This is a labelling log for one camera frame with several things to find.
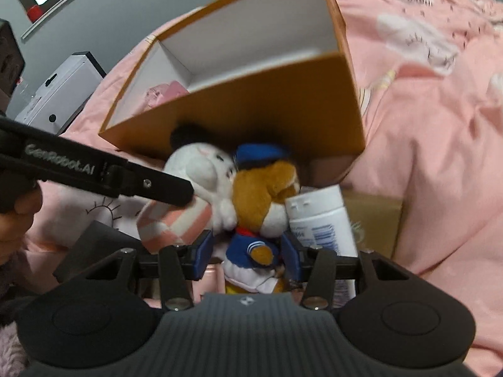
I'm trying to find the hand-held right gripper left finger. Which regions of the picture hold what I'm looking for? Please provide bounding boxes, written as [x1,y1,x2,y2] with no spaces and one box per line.
[88,230,215,311]

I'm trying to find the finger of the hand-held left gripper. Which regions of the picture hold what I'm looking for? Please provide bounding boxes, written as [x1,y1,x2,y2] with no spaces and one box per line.
[104,160,196,207]

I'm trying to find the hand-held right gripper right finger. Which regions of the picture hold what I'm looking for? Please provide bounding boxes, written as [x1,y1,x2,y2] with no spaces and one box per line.
[280,231,411,310]

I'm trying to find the white plush rabbit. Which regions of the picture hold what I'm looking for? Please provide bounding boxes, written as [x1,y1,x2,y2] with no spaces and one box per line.
[137,123,239,256]

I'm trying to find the white plastic bottle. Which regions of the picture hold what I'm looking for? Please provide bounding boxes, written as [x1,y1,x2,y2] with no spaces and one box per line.
[285,185,359,309]

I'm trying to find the brown plush with blue hat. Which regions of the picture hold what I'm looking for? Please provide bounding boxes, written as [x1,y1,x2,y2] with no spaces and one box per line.
[222,143,301,295]

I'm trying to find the orange cardboard box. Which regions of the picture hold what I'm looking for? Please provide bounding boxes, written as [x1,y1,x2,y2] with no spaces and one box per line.
[98,0,367,189]

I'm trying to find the person's left hand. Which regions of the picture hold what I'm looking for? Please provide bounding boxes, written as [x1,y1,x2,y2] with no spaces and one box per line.
[0,186,44,268]

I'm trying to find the white appliance box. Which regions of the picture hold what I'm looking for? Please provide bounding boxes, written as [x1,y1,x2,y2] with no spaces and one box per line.
[6,52,108,136]

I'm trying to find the pink pouch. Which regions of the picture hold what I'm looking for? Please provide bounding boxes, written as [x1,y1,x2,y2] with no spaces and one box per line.
[143,80,190,111]

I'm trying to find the brown cardboard box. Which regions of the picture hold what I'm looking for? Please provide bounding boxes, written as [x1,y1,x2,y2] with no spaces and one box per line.
[341,189,404,260]

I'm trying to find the pink printed blanket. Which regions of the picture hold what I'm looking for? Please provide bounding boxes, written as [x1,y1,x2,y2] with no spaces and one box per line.
[12,0,503,367]

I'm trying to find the fluffy lilac cloth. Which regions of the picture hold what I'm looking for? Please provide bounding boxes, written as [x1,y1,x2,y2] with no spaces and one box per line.
[0,251,40,377]

